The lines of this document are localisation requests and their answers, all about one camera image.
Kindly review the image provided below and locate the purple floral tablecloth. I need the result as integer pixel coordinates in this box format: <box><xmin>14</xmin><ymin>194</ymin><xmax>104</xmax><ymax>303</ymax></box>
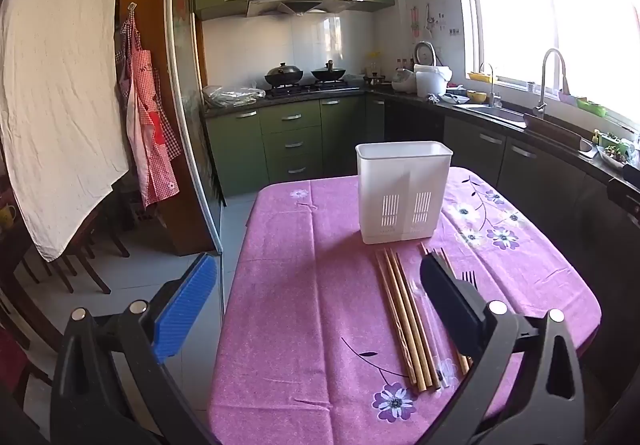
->
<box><xmin>207</xmin><ymin>166</ymin><xmax>601</xmax><ymax>445</ymax></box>

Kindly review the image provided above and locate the steel kitchen sink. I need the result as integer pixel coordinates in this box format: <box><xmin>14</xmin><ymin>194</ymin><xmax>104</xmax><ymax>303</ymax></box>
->
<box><xmin>457</xmin><ymin>104</ymin><xmax>528</xmax><ymax>126</ymax></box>

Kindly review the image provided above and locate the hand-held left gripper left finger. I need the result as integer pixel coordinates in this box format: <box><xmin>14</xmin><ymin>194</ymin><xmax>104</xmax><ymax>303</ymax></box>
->
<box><xmin>50</xmin><ymin>252</ymin><xmax>218</xmax><ymax>445</ymax></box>

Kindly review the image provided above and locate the green base cabinet with drawers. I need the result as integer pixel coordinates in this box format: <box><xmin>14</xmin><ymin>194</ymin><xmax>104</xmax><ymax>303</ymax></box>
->
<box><xmin>205</xmin><ymin>92</ymin><xmax>386</xmax><ymax>198</ymax></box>

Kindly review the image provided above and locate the green tray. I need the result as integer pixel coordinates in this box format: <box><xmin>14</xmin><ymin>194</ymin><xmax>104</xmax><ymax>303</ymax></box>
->
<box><xmin>575</xmin><ymin>98</ymin><xmax>608</xmax><ymax>118</ymax></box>

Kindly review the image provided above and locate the kitchen window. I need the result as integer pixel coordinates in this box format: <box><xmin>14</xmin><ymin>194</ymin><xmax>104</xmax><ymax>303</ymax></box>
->
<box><xmin>457</xmin><ymin>0</ymin><xmax>640</xmax><ymax>131</ymax></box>

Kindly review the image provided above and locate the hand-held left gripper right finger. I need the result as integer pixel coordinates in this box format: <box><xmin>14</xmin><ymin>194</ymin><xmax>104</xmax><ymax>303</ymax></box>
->
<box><xmin>419</xmin><ymin>254</ymin><xmax>587</xmax><ymax>445</ymax></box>

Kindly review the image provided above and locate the small steel faucet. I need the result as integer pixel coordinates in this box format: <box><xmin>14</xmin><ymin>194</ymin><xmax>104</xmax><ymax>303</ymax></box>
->
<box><xmin>479</xmin><ymin>62</ymin><xmax>502</xmax><ymax>108</ymax></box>

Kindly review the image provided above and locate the round grey cooker lid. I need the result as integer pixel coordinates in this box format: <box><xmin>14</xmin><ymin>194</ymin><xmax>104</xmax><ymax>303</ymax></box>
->
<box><xmin>414</xmin><ymin>41</ymin><xmax>441</xmax><ymax>68</ymax></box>

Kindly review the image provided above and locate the black wok with handle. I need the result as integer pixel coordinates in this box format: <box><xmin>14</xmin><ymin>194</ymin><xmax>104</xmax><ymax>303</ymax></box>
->
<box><xmin>311</xmin><ymin>61</ymin><xmax>347</xmax><ymax>82</ymax></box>

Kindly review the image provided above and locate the dark stone countertop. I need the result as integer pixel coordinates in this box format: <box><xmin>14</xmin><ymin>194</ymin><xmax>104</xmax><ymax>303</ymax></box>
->
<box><xmin>202</xmin><ymin>85</ymin><xmax>640</xmax><ymax>186</ymax></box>

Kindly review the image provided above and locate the dark wooden chair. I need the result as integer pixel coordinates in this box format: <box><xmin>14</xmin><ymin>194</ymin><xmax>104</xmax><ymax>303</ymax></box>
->
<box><xmin>20</xmin><ymin>205</ymin><xmax>131</xmax><ymax>296</ymax></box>

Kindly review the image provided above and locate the red checked apron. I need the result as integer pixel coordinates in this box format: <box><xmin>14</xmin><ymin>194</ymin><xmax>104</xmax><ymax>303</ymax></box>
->
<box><xmin>114</xmin><ymin>2</ymin><xmax>182</xmax><ymax>210</ymax></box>

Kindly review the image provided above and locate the white plastic bucket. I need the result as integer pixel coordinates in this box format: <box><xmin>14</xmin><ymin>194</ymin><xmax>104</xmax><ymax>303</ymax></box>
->
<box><xmin>414</xmin><ymin>65</ymin><xmax>453</xmax><ymax>97</ymax></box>

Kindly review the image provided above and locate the gas stove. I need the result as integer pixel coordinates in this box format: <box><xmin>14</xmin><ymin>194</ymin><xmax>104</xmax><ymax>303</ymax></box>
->
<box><xmin>265</xmin><ymin>80</ymin><xmax>351</xmax><ymax>98</ymax></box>

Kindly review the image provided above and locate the clear plastic spoon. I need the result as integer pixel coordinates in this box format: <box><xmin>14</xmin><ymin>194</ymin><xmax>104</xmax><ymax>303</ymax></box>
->
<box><xmin>407</xmin><ymin>275</ymin><xmax>453</xmax><ymax>391</ymax></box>

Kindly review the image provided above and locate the white plastic utensil holder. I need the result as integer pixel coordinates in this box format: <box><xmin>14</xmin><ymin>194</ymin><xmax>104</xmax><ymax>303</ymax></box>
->
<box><xmin>355</xmin><ymin>141</ymin><xmax>454</xmax><ymax>245</ymax></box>

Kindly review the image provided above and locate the dark base cabinet run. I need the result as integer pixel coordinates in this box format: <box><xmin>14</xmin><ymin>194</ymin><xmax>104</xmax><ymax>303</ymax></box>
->
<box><xmin>365</xmin><ymin>92</ymin><xmax>640</xmax><ymax>326</ymax></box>

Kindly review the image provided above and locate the black wok with lid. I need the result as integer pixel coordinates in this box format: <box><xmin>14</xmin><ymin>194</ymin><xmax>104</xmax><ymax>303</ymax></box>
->
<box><xmin>264</xmin><ymin>62</ymin><xmax>305</xmax><ymax>87</ymax></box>

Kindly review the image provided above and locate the tall steel faucet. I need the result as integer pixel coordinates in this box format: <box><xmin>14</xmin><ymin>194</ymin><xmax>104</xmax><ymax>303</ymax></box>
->
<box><xmin>532</xmin><ymin>48</ymin><xmax>571</xmax><ymax>120</ymax></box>

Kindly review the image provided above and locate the clear plastic bag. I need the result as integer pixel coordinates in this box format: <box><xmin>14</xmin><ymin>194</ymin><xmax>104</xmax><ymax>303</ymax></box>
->
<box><xmin>202</xmin><ymin>85</ymin><xmax>266</xmax><ymax>108</ymax></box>

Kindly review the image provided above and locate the white hanging cloth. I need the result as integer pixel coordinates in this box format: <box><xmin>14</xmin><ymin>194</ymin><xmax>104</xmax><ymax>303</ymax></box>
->
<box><xmin>0</xmin><ymin>0</ymin><xmax>132</xmax><ymax>263</ymax></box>

